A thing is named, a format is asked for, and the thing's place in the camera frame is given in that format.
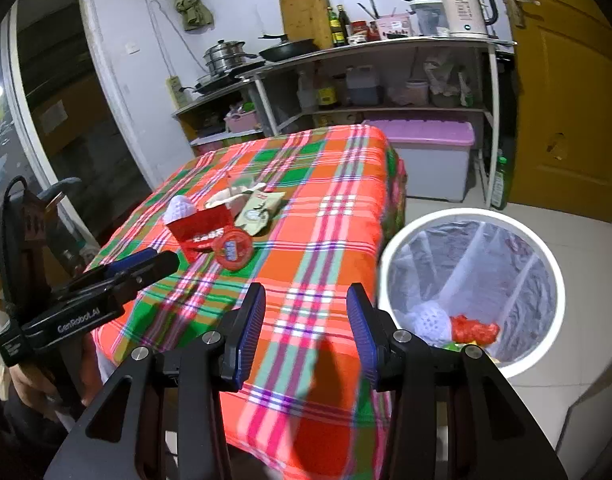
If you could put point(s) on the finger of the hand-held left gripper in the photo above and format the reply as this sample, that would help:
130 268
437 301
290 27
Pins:
153 270
131 261

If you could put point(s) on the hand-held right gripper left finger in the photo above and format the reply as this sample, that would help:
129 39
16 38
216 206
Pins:
251 335

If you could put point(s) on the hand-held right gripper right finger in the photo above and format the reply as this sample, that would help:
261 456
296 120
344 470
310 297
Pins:
361 340

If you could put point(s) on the red and pink wrapper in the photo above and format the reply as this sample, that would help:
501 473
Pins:
201 230

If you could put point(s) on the small white foam fruit net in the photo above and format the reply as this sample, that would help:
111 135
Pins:
180 208

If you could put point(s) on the large white foam fruit net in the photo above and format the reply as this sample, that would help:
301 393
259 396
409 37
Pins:
425 321

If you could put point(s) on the green snack wrapper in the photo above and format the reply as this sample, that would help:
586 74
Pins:
452 345

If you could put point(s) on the white tissue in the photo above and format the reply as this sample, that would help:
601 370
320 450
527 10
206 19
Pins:
223 196

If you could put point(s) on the red plastic bag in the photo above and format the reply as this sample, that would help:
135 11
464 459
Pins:
473 331

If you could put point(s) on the beige snack packet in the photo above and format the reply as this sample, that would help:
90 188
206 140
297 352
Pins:
258 210

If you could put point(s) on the clear plastic cup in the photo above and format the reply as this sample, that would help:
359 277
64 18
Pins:
241 181

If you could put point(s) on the long gold snack wrapper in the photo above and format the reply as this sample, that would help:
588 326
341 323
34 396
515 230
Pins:
491 358

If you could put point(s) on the clear plastic bin liner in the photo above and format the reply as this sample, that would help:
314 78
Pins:
510 280

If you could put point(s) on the white round bin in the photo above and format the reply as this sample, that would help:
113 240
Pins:
530 362

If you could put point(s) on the person's left hand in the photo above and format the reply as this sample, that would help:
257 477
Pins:
28 385

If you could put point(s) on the plaid tablecloth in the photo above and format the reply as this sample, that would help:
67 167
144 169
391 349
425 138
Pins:
311 235

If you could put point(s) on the white framed glass door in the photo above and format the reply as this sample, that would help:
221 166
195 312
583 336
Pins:
117 110

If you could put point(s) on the pink plastic basket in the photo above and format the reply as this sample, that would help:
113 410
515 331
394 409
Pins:
241 121

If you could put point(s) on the purple lidded storage box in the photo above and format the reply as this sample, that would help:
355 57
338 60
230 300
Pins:
425 155

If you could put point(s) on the black induction cooker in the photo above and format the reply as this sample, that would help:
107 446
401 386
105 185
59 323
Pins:
221 82

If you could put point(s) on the green floor bottle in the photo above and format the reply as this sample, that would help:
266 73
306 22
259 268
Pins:
499 185

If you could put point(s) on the steel steamer pot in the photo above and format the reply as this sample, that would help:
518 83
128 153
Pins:
226 57

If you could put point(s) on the white plastic bottle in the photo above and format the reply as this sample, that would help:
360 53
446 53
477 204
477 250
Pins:
306 91

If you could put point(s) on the yellow label bottle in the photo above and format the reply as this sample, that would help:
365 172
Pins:
327 94

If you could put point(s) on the plastic oil jug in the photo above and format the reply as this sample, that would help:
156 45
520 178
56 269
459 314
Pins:
363 87

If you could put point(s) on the pink plastic tub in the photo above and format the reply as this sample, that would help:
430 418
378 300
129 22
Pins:
416 93

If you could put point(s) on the black frying pan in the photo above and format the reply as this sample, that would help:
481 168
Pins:
288 50

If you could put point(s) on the crumpled plastic bags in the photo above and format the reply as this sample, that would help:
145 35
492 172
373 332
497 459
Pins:
443 82

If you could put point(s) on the white metal shelf rack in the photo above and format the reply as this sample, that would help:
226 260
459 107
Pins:
385 47

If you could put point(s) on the wooden cutting board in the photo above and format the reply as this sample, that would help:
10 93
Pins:
306 15

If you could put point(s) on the green glass bottle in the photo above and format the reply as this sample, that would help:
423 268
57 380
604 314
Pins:
333 27

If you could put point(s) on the red lidded jar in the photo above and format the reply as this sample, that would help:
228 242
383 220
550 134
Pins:
359 31

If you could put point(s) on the small sauce jar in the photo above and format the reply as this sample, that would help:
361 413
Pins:
374 31

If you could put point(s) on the dark sauce bottle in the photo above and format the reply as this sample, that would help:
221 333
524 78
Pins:
344 25

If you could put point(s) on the pink utensil box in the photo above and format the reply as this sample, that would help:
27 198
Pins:
395 27

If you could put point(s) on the yellow wooden door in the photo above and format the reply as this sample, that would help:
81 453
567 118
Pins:
565 85

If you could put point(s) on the clear plastic container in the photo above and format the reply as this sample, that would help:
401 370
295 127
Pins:
428 17

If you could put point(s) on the white electric kettle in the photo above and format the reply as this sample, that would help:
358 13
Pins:
463 10

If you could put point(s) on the wall power strip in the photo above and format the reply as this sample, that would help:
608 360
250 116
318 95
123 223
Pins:
174 91

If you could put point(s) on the white wall switch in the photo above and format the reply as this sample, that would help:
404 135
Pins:
132 49

